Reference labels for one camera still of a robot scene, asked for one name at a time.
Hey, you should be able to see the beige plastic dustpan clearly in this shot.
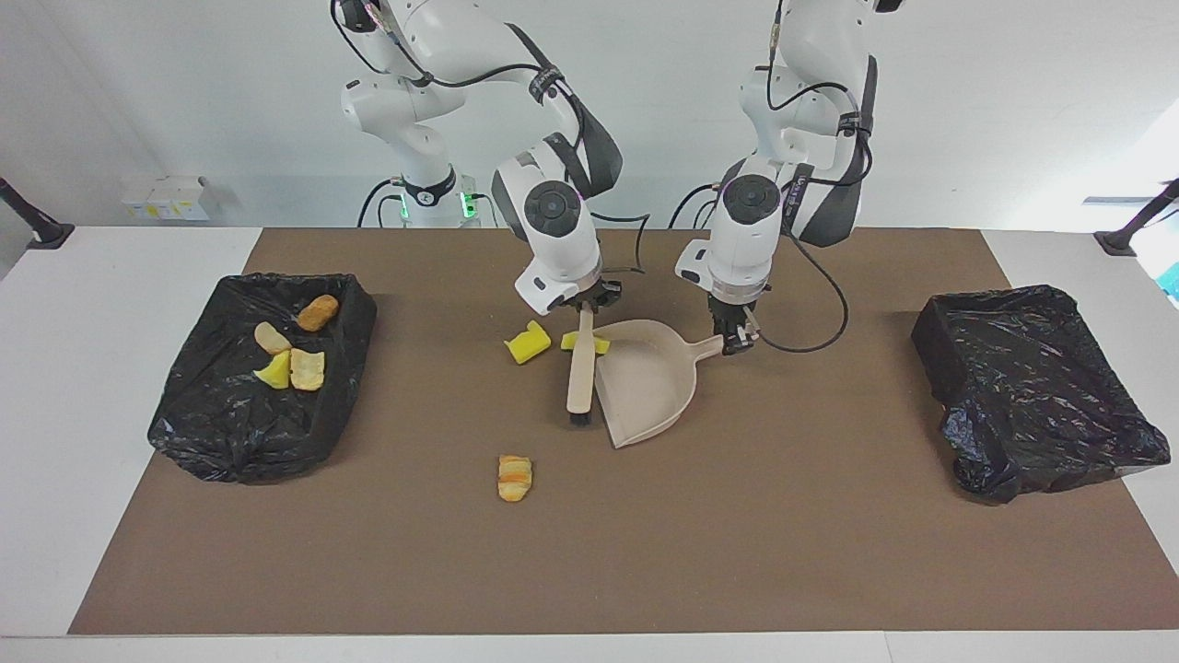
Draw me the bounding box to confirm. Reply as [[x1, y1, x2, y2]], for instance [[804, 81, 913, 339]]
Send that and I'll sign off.
[[594, 319, 729, 450]]

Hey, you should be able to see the brown oval bun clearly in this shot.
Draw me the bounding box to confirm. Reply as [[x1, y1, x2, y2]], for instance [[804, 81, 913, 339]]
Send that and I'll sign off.
[[297, 294, 340, 332]]

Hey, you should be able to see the black bag lined bin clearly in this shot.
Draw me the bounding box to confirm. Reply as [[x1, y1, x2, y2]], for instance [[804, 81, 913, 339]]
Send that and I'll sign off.
[[147, 272, 379, 485], [911, 285, 1172, 504]]

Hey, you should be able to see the brown table mat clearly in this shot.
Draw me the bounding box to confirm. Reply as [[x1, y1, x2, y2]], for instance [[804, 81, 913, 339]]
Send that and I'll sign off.
[[68, 227, 1179, 635]]

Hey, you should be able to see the black pole stand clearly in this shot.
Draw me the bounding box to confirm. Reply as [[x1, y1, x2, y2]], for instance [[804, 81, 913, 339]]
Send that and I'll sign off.
[[1094, 179, 1179, 257], [0, 175, 76, 250]]

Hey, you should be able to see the right arm gripper cable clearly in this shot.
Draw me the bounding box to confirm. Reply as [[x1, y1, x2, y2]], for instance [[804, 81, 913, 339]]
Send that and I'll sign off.
[[330, 0, 652, 277]]

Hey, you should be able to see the arm gripper cable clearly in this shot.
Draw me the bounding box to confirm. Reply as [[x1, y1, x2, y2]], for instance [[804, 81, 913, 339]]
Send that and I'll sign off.
[[330, 0, 652, 277], [757, 0, 878, 355]]

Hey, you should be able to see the left arm gripper cable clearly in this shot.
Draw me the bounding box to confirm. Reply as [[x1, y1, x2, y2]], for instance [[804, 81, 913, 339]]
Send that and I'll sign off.
[[757, 0, 878, 355]]

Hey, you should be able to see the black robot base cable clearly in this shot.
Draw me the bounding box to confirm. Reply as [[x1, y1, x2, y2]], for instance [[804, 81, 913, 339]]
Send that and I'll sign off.
[[670, 181, 730, 228], [357, 178, 408, 228]]

